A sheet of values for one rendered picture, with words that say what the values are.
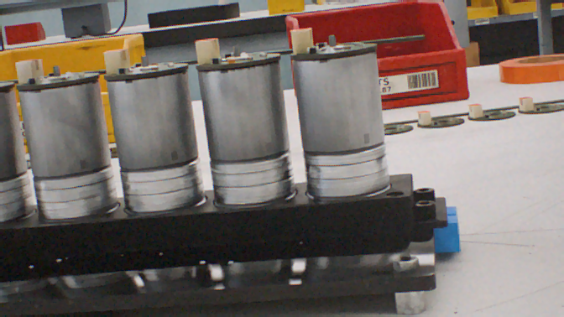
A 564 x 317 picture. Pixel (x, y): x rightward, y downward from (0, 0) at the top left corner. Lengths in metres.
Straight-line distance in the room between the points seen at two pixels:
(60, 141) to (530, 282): 0.14
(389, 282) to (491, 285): 0.03
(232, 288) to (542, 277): 0.08
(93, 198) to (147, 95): 0.04
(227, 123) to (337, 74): 0.03
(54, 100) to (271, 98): 0.06
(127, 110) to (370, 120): 0.07
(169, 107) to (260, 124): 0.03
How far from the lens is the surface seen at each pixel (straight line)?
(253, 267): 0.24
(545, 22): 3.37
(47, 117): 0.28
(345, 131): 0.26
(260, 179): 0.26
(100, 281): 0.25
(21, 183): 0.30
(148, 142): 0.27
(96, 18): 2.69
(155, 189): 0.27
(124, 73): 0.27
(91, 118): 0.28
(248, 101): 0.26
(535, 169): 0.37
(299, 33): 0.26
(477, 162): 0.39
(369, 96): 0.26
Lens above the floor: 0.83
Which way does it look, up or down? 10 degrees down
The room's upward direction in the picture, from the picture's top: 7 degrees counter-clockwise
